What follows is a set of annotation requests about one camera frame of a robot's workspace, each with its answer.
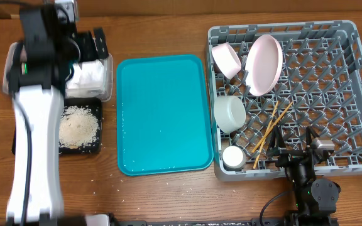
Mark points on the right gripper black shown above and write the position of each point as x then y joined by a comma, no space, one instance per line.
287,156

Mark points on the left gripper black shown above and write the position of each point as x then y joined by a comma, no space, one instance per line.
84,41

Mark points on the wooden chopstick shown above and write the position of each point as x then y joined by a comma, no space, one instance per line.
267,128
271,127

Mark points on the white napkin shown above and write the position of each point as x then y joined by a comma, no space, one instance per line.
87,75

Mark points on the white paper cup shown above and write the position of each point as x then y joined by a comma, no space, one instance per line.
233,158

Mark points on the grey white bowl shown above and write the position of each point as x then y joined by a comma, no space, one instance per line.
229,113

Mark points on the white round plate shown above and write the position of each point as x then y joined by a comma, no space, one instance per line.
264,65

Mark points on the pink bowl with rice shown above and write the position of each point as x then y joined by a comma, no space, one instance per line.
226,60

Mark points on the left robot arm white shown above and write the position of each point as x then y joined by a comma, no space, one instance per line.
42,64

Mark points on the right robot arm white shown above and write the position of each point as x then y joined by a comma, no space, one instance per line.
315,198

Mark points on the black waste tray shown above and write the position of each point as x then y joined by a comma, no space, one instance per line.
94,105

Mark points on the grey plastic dishwasher rack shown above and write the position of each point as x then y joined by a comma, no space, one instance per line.
321,75

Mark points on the clear plastic bin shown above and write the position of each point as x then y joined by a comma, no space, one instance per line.
103,93

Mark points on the pile of rice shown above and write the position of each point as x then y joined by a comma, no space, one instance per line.
78,127

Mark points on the teal plastic tray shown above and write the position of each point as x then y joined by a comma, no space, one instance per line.
163,116

